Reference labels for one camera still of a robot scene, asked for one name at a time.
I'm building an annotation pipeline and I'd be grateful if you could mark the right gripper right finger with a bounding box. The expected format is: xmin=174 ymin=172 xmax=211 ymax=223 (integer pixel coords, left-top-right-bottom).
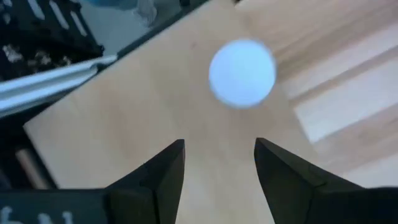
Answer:
xmin=254 ymin=138 xmax=398 ymax=224

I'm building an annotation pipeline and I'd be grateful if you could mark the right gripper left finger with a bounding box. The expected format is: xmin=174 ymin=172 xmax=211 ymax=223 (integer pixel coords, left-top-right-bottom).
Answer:
xmin=0 ymin=139 xmax=187 ymax=224

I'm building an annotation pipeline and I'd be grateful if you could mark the wooden shelf board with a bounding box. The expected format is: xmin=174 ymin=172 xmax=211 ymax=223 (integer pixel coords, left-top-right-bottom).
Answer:
xmin=23 ymin=0 xmax=315 ymax=224

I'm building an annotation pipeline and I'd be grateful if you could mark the black metal table frame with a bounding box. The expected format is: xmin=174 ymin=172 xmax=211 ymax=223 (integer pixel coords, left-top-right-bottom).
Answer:
xmin=0 ymin=0 xmax=105 ymax=190

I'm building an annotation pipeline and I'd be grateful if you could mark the grey metal bar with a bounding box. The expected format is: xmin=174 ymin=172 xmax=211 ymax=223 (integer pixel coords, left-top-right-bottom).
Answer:
xmin=0 ymin=54 xmax=118 ymax=118

